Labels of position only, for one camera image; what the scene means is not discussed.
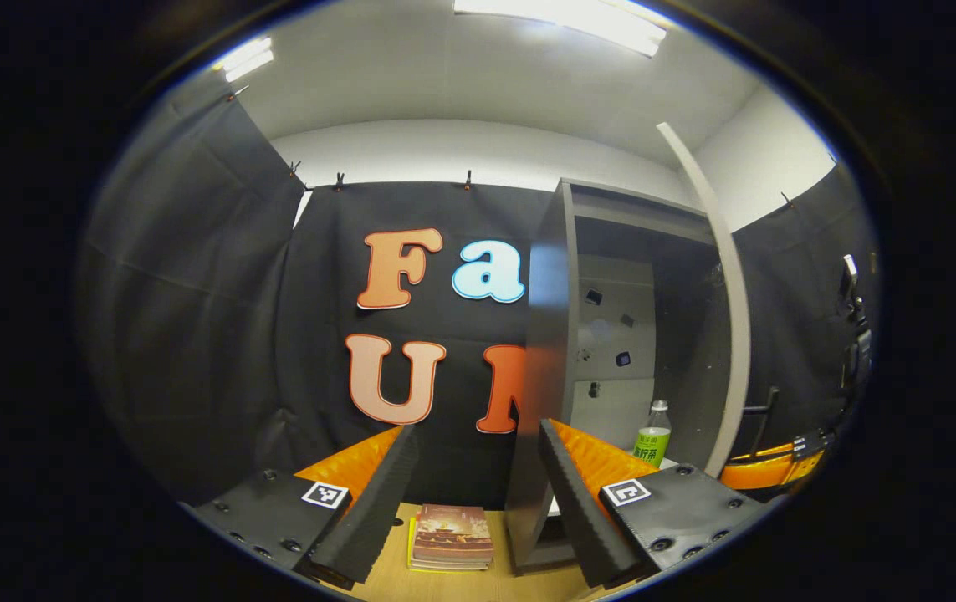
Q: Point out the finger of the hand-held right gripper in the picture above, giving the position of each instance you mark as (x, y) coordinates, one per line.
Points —
(770, 470)

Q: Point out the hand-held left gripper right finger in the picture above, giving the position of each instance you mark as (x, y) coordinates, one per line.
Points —
(578, 510)

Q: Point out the grey cabinet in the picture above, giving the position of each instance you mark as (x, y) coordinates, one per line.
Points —
(549, 334)

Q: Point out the green label bottle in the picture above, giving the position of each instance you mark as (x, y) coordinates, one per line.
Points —
(653, 443)

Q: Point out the black backdrop cloth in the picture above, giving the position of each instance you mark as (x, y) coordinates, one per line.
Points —
(193, 334)

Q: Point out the stack of red books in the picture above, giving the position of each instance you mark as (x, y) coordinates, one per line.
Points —
(452, 535)

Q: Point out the beige cabinet door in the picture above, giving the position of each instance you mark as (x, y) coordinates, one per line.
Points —
(733, 334)

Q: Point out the small ceiling light panel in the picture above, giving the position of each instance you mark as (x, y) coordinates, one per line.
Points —
(245, 58)

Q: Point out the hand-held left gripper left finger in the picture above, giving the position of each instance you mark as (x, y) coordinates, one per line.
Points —
(377, 510)

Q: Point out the large ceiling light panel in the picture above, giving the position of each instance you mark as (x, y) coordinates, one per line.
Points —
(561, 21)

